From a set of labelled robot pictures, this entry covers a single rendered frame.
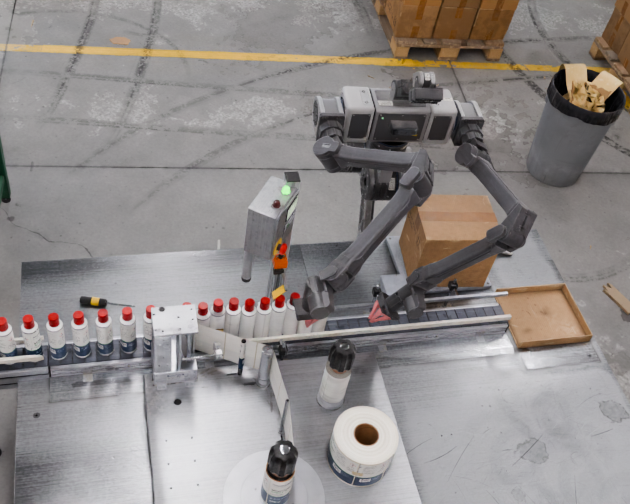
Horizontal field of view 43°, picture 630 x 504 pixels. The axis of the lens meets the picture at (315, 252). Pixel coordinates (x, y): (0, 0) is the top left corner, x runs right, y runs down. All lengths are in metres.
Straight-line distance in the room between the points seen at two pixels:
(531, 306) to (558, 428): 0.54
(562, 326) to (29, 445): 1.96
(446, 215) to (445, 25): 2.98
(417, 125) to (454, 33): 3.12
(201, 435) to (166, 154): 2.50
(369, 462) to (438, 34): 3.97
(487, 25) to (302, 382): 3.78
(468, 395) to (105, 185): 2.51
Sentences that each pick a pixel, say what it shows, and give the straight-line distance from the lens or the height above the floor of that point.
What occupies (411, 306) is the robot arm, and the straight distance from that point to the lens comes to 2.77.
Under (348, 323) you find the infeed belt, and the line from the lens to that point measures 2.94.
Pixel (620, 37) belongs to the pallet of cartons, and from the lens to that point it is 6.39.
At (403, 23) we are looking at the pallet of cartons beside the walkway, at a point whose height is 0.26.
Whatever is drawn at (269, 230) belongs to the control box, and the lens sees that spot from 2.44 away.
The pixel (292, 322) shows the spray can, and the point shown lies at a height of 0.97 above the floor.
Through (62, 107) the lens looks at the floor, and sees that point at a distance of 5.17.
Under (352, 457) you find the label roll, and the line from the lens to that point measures 2.48.
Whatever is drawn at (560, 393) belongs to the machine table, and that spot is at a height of 0.83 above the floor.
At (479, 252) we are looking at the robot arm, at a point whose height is 1.37.
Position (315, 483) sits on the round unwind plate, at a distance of 2.58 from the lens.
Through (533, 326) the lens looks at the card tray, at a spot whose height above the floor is 0.83.
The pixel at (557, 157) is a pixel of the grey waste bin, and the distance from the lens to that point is 5.08.
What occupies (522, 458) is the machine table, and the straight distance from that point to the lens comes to 2.88.
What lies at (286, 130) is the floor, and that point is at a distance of 5.07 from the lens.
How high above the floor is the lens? 3.17
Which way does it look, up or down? 47 degrees down
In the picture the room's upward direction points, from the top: 12 degrees clockwise
